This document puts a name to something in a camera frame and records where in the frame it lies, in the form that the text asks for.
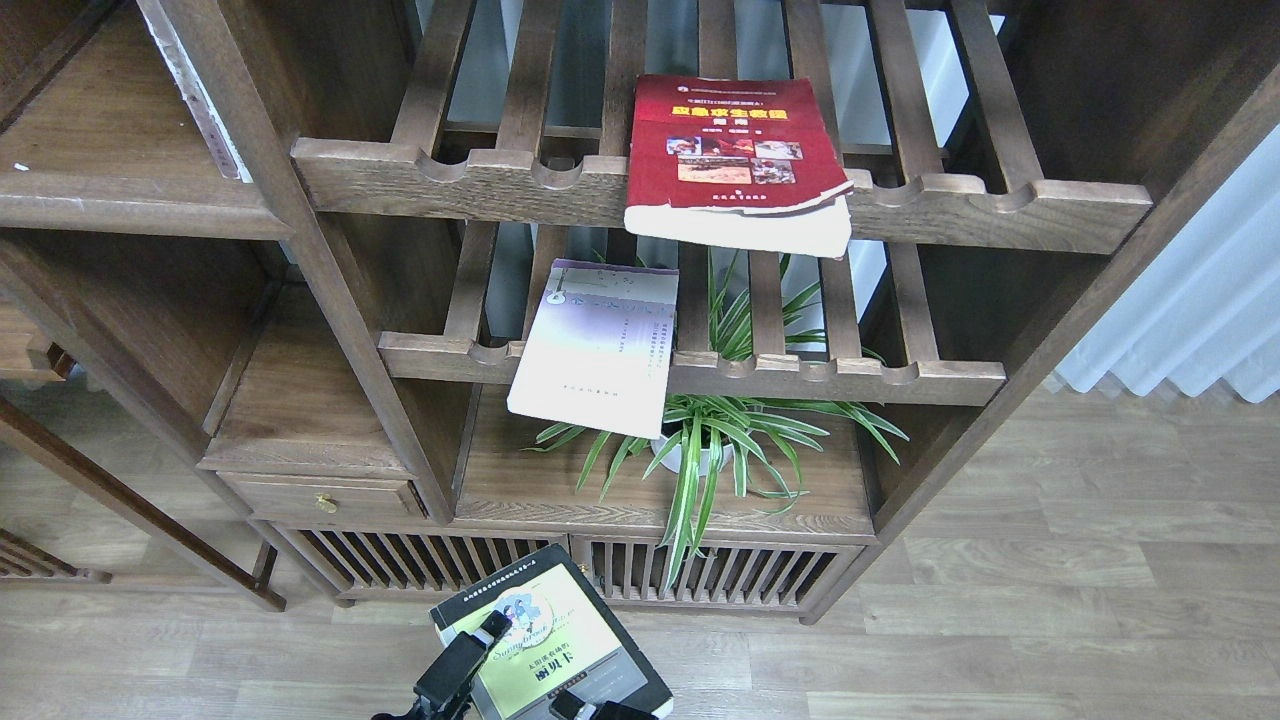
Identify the dark wooden side furniture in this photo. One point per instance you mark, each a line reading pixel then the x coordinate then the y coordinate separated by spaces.
pixel 25 562

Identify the green spider plant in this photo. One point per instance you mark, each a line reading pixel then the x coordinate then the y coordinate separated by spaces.
pixel 752 440

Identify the white lavender book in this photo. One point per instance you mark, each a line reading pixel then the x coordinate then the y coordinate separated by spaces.
pixel 599 349

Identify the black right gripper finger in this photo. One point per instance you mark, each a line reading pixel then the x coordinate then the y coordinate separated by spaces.
pixel 568 706

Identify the black yellow cover book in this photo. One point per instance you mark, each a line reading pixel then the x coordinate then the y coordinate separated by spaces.
pixel 563 638

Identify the white pleated curtain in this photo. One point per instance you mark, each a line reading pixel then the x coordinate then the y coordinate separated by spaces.
pixel 1207 308

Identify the dark wooden bookshelf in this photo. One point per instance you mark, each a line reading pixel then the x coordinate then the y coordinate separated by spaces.
pixel 301 245

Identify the red cover book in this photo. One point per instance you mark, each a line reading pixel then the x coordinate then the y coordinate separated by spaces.
pixel 737 164

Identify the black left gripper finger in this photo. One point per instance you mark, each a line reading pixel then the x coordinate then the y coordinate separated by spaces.
pixel 444 690

